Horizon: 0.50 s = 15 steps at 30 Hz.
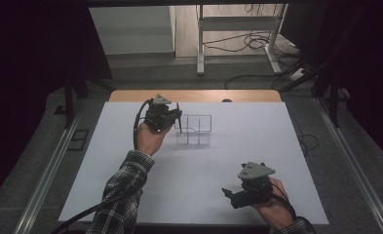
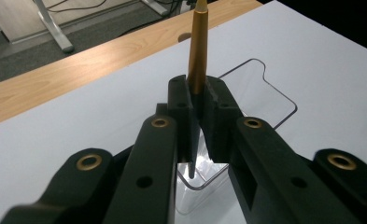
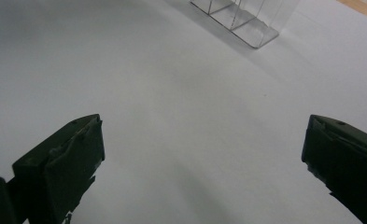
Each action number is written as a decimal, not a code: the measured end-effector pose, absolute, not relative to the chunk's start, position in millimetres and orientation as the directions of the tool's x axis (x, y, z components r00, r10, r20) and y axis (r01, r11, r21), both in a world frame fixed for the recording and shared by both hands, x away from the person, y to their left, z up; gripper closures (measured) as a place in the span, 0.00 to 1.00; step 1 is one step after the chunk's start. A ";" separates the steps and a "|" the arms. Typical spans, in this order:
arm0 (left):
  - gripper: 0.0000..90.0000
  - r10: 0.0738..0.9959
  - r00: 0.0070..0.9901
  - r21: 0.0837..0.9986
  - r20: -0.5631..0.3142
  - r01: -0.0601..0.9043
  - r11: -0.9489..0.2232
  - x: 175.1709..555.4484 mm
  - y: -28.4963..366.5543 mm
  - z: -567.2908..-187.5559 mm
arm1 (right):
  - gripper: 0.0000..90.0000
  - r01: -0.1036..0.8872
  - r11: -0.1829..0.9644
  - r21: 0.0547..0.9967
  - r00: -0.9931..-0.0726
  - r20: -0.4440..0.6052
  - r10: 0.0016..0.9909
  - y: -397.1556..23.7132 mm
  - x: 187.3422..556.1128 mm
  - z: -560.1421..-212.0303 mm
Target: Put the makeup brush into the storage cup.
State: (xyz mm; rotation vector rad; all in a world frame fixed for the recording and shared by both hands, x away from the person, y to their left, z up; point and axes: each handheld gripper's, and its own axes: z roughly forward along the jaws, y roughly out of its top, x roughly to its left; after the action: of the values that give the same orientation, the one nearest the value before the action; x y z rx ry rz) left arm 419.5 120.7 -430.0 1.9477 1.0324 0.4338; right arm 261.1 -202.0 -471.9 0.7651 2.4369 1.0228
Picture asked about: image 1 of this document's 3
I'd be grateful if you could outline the white power strip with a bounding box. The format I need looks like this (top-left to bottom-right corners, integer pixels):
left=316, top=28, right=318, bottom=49
left=288, top=67, right=308, bottom=83

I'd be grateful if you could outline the right hand-held gripper black cable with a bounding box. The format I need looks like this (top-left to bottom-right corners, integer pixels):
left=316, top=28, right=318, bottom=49
left=270, top=182, right=298, bottom=222

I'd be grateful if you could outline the white cabinet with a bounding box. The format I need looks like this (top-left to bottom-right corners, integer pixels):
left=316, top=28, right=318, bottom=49
left=89, top=5, right=177, bottom=57

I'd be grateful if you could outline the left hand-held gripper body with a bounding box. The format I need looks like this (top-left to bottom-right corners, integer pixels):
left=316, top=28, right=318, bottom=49
left=143, top=94, right=177, bottom=135

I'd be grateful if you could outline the left hand-held gripper black cable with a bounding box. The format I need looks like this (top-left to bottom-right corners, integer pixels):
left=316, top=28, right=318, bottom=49
left=50, top=97, right=154, bottom=234

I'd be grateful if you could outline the thin black looped cable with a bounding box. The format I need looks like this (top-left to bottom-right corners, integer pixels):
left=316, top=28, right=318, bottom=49
left=287, top=108, right=321, bottom=158

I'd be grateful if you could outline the tangle of black floor cables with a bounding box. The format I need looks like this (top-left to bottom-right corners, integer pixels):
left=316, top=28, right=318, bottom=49
left=202, top=3, right=302, bottom=91

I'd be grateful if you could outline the person's left hand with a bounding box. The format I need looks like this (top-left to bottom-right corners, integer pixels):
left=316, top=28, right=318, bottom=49
left=134, top=120, right=174, bottom=158

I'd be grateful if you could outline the black rectangular floor frame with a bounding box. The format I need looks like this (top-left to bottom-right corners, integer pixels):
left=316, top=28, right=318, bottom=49
left=66, top=129, right=90, bottom=152

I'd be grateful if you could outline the person's right hand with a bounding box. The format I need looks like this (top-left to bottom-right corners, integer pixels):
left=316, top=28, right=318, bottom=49
left=251, top=176, right=294, bottom=230

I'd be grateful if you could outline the clear acrylic pen holder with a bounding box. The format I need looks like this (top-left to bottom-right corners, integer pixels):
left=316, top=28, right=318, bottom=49
left=173, top=113, right=213, bottom=146

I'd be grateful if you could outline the aluminium rail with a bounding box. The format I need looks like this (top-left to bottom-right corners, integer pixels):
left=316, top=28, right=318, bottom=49
left=313, top=97, right=383, bottom=234
left=12, top=99, right=87, bottom=234

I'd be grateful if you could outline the hand-held gripper black cable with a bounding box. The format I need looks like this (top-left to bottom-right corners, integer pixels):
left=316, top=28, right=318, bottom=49
left=50, top=97, right=154, bottom=234
left=270, top=182, right=298, bottom=222

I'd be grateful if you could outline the black stand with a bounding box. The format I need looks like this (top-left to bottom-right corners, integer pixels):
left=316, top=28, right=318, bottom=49
left=53, top=75, right=115, bottom=130
left=278, top=6, right=368, bottom=129

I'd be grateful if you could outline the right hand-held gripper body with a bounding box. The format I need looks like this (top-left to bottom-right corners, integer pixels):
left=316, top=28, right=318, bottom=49
left=230, top=161, right=277, bottom=210

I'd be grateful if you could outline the blue pen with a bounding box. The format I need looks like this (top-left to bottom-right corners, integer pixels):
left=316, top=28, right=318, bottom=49
left=175, top=101, right=184, bottom=135

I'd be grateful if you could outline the white metal desk frame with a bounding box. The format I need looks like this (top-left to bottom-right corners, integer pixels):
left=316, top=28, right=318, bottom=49
left=196, top=3, right=289, bottom=77

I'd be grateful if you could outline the white table sheet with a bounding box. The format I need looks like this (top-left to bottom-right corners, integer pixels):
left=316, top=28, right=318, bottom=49
left=57, top=100, right=330, bottom=226

